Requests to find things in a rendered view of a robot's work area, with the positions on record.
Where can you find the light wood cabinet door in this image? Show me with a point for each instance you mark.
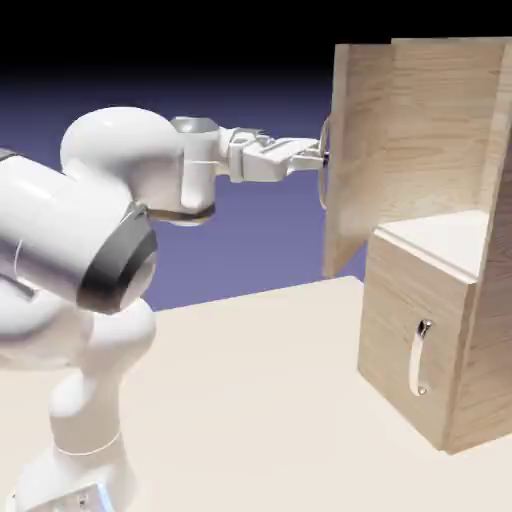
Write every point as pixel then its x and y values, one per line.
pixel 408 304
pixel 360 160

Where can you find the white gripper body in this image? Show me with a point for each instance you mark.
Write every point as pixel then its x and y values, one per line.
pixel 262 164

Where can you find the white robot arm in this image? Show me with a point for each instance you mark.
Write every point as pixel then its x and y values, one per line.
pixel 104 160

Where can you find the light wood cabinet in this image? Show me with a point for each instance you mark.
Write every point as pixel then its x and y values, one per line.
pixel 440 120

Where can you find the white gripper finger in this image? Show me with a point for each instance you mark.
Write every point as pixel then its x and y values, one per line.
pixel 306 163
pixel 312 150

